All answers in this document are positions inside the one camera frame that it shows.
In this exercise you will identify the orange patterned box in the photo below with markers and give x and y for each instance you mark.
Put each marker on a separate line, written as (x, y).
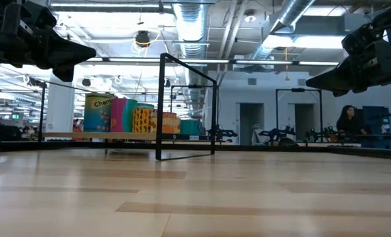
(143, 121)

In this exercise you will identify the silver spiral air duct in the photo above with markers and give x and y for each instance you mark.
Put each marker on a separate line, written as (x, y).
(287, 13)

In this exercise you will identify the white LED light bar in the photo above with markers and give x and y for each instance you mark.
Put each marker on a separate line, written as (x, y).
(133, 60)
(264, 62)
(317, 63)
(95, 59)

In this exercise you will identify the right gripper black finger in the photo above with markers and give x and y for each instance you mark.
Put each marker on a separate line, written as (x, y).
(340, 75)
(342, 92)

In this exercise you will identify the dark computer monitor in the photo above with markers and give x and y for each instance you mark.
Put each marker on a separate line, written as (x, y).
(376, 118)

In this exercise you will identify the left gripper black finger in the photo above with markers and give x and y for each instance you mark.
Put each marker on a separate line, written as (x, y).
(67, 52)
(65, 74)

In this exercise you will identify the corrugated silver air duct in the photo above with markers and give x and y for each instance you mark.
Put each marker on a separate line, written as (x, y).
(190, 26)

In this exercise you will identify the pink box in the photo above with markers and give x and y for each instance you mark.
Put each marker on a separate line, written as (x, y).
(121, 115)

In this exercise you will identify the white building column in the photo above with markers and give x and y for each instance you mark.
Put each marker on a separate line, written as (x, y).
(60, 105)

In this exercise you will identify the person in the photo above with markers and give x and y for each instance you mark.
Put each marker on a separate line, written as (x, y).
(348, 123)

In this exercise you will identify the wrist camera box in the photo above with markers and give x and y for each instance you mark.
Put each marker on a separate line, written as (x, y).
(360, 39)
(41, 14)

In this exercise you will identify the black table frame rail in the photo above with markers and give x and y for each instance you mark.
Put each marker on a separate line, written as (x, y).
(264, 148)

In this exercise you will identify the black background robot arm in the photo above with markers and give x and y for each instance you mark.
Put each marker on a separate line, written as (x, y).
(222, 133)
(276, 133)
(324, 133)

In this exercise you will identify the blue cereal box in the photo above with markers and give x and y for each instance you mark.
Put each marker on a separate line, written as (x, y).
(96, 115)

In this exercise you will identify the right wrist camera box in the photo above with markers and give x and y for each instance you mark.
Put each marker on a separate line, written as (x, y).
(360, 39)

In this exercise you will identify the black station frame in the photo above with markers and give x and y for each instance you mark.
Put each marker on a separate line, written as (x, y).
(297, 89)

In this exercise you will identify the dark doorway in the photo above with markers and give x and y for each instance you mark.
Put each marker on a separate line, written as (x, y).
(250, 123)
(301, 121)

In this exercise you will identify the teal box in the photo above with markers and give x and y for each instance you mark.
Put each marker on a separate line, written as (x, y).
(190, 127)

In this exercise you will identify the black-framed wooden shelf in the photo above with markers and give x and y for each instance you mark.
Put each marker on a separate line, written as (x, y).
(100, 135)

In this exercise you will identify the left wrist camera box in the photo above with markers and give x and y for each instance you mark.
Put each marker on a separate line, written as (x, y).
(41, 14)

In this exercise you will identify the hanging orange pendant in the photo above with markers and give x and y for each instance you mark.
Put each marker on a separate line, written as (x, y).
(286, 77)

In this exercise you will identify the wall air vent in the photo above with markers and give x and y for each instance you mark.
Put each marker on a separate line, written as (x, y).
(252, 82)
(301, 82)

